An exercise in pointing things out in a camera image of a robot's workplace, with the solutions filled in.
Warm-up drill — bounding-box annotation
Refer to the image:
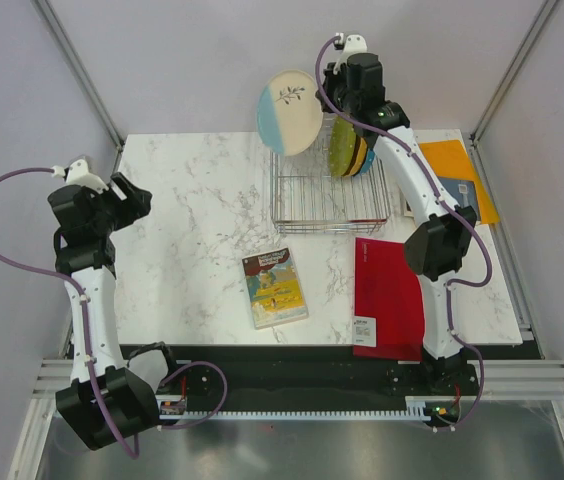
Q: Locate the green polka dot plate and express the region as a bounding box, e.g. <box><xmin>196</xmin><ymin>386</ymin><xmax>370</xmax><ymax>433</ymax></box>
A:
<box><xmin>328</xmin><ymin>117</ymin><xmax>357</xmax><ymax>177</ymax></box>

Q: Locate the cream and blue plate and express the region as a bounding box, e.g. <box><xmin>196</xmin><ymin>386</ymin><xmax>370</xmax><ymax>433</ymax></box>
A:
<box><xmin>256</xmin><ymin>69</ymin><xmax>323</xmax><ymax>156</ymax></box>

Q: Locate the yellow polka dot plate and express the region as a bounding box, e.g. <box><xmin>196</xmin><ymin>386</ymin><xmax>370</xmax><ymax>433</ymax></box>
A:
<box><xmin>346</xmin><ymin>137</ymin><xmax>368</xmax><ymax>177</ymax></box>

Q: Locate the blue polka dot plate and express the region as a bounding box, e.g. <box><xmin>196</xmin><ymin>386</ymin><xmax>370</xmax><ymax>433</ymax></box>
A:
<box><xmin>358</xmin><ymin>150</ymin><xmax>375</xmax><ymax>175</ymax></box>

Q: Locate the wire dish rack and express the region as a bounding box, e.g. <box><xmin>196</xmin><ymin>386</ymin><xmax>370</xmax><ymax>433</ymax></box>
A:
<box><xmin>270</xmin><ymin>115</ymin><xmax>390</xmax><ymax>234</ymax></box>

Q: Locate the paperback book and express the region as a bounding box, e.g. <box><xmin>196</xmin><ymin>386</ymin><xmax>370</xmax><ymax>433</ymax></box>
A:
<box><xmin>241</xmin><ymin>248</ymin><xmax>309</xmax><ymax>330</ymax></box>

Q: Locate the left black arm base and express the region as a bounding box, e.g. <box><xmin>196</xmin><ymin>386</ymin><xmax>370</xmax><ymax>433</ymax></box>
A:
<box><xmin>158</xmin><ymin>348</ymin><xmax>223</xmax><ymax>403</ymax></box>

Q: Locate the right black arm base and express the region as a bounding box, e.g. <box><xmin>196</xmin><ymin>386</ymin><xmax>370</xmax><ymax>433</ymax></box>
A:
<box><xmin>386</xmin><ymin>356</ymin><xmax>478</xmax><ymax>397</ymax></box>

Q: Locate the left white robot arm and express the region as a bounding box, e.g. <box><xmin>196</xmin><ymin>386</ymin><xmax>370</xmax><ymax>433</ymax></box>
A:
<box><xmin>48</xmin><ymin>172</ymin><xmax>182</xmax><ymax>450</ymax></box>

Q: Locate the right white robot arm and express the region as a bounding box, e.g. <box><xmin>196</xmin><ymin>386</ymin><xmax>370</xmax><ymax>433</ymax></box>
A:
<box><xmin>320</xmin><ymin>53</ymin><xmax>477</xmax><ymax>394</ymax></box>

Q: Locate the orange folder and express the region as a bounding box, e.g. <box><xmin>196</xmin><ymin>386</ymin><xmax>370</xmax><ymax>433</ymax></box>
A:
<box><xmin>419</xmin><ymin>140</ymin><xmax>500</xmax><ymax>224</ymax></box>

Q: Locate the dark blue book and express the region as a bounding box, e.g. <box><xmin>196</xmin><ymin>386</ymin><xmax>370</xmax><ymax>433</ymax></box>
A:
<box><xmin>401</xmin><ymin>175</ymin><xmax>481</xmax><ymax>219</ymax></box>

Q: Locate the red folder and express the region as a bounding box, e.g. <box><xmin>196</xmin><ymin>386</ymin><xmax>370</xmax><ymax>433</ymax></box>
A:
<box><xmin>352</xmin><ymin>238</ymin><xmax>424</xmax><ymax>362</ymax></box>

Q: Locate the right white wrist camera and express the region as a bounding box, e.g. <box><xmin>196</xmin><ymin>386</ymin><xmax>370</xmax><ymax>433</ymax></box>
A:
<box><xmin>334</xmin><ymin>32</ymin><xmax>368</xmax><ymax>70</ymax></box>

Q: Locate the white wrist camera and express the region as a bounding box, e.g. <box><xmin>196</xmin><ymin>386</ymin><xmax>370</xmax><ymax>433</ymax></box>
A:
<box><xmin>51</xmin><ymin>156</ymin><xmax>109</xmax><ymax>194</ymax></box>
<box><xmin>334</xmin><ymin>32</ymin><xmax>368</xmax><ymax>70</ymax></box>

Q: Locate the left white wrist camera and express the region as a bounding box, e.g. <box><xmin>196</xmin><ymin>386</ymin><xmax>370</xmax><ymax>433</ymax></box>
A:
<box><xmin>51</xmin><ymin>156</ymin><xmax>109</xmax><ymax>194</ymax></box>

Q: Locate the white cable duct right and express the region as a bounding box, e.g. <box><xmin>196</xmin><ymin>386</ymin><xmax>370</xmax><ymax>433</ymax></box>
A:
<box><xmin>405</xmin><ymin>397</ymin><xmax>461</xmax><ymax>423</ymax></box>

